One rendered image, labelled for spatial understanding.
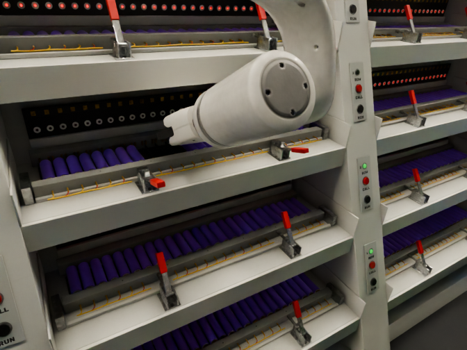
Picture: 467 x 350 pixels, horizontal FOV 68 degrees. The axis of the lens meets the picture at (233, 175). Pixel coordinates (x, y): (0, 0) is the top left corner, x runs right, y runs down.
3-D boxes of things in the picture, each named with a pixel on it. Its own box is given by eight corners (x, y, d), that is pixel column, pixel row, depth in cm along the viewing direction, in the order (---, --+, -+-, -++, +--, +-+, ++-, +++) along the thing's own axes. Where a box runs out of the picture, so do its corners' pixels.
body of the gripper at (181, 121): (247, 87, 50) (215, 104, 60) (181, 94, 46) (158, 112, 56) (257, 138, 51) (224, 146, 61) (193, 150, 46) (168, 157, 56)
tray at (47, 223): (342, 166, 76) (351, 125, 71) (28, 253, 48) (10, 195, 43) (285, 132, 91) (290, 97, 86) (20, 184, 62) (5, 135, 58)
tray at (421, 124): (502, 121, 108) (522, 77, 101) (371, 157, 80) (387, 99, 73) (440, 102, 123) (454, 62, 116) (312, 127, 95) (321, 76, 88)
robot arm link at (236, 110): (251, 78, 48) (192, 87, 44) (315, 42, 37) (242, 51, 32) (266, 137, 49) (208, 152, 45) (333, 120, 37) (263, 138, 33)
